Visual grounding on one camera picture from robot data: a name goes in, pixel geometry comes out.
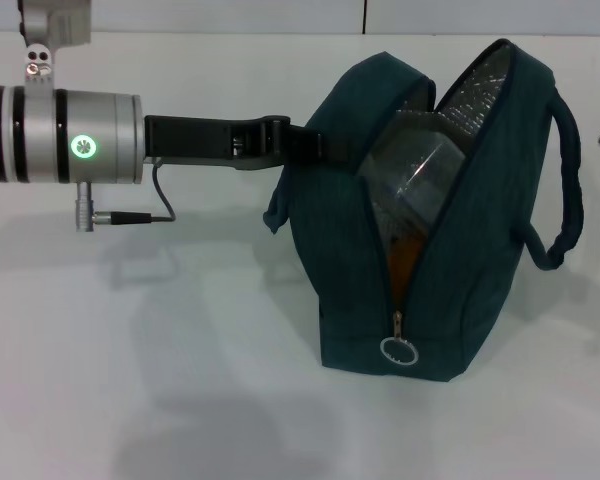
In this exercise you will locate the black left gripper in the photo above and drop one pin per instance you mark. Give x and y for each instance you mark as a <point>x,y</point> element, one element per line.
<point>205,142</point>

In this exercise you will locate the orange yellow pear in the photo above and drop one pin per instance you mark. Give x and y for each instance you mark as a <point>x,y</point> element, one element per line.
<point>405,257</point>

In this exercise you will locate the dark teal insulated lunch bag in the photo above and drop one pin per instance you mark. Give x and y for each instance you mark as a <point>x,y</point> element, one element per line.
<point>480,280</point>

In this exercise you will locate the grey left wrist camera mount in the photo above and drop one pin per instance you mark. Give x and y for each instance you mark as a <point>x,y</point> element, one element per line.
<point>50,30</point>

